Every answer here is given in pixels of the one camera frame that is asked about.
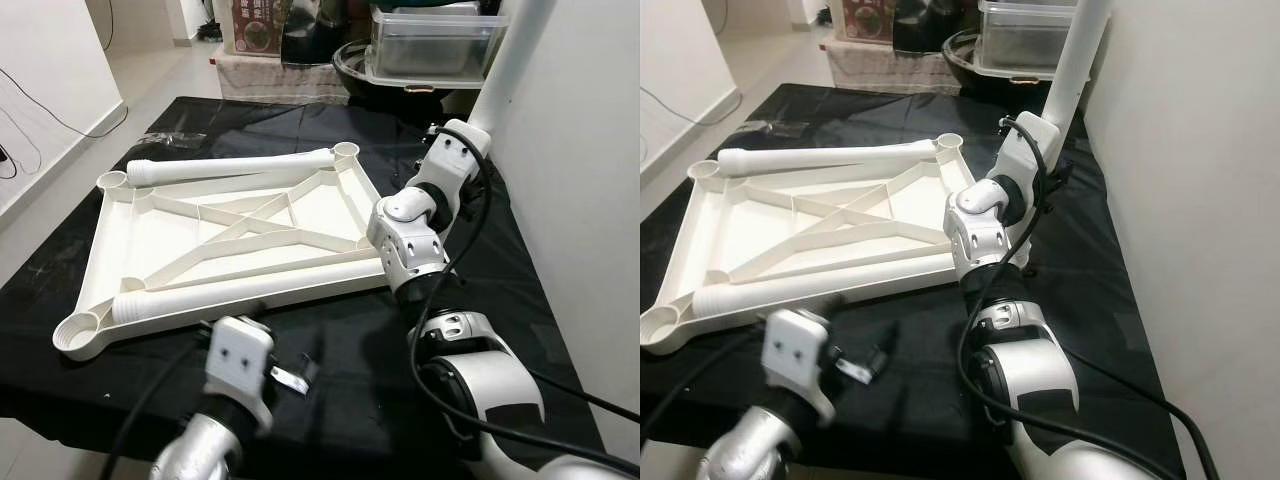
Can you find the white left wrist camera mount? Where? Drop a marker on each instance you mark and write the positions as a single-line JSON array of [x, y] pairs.
[[238, 355], [795, 345]]

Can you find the beige cloth covered bench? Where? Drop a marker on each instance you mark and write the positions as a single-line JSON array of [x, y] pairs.
[[270, 80], [890, 70]]

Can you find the clear plastic film piece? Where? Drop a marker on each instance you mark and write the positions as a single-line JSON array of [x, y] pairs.
[[770, 127], [175, 138]]

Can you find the clear plastic storage box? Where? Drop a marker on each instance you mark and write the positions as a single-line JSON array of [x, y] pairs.
[[430, 45], [1020, 40]]

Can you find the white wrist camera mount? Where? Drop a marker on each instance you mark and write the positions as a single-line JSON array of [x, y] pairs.
[[1020, 150], [795, 345], [450, 155], [238, 355]]

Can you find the black floor mop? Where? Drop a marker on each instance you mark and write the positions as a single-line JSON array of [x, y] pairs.
[[210, 32]]

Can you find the black round basin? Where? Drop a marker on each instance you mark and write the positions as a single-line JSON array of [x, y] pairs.
[[960, 60], [350, 65]]

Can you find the orange lidded storage box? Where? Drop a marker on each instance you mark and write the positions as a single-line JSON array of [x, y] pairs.
[[868, 18], [255, 25]]

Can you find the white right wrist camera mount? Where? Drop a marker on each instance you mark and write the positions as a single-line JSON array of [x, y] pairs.
[[1020, 150], [450, 155]]

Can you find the black tablecloth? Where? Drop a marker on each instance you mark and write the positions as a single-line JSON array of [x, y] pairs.
[[350, 330], [1100, 300]]

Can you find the white plastic children table top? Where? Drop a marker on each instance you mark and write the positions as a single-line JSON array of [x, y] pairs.
[[770, 225], [150, 240]]

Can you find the black plastic bag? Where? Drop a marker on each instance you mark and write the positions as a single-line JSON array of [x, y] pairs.
[[310, 35], [925, 25]]

